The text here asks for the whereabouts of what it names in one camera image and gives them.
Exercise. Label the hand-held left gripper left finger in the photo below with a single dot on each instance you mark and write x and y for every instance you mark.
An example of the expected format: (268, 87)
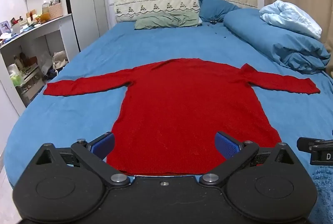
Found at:
(103, 144)

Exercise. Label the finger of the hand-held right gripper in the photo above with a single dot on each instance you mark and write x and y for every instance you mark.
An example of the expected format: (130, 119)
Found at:
(312, 142)

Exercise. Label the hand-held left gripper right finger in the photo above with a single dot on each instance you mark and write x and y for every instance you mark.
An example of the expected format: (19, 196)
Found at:
(225, 147)

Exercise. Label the red knit sweater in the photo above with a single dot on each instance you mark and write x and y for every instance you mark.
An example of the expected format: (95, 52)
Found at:
(182, 109)

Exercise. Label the blue fluffy rug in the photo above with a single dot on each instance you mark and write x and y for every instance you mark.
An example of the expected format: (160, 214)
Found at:
(324, 192)

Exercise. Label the bed with blue sheet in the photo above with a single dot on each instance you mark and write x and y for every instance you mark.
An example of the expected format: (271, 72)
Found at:
(88, 65)

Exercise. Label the beige bag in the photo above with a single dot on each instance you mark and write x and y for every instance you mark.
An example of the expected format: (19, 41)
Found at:
(59, 60)

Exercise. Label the blue duvet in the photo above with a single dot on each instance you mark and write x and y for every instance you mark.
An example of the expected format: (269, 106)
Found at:
(281, 39)

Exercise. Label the white shelf desk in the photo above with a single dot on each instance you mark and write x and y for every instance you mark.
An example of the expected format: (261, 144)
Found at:
(56, 31)

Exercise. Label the light blue quilt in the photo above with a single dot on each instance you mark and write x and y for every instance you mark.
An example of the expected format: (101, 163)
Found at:
(291, 17)

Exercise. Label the blue pillow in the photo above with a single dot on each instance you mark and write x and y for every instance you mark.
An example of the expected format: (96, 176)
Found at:
(216, 8)

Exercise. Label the green pillow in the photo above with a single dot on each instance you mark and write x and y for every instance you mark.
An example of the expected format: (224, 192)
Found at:
(166, 19)

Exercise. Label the woven basket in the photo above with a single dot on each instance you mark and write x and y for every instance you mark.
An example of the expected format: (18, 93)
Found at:
(56, 11)

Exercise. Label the white and grey wardrobe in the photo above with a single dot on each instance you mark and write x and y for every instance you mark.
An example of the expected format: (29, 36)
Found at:
(85, 0)

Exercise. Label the clear pump bottle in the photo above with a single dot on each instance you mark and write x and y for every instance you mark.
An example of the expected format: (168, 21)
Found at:
(45, 6)

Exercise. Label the photo frame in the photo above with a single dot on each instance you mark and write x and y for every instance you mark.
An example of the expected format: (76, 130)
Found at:
(4, 27)

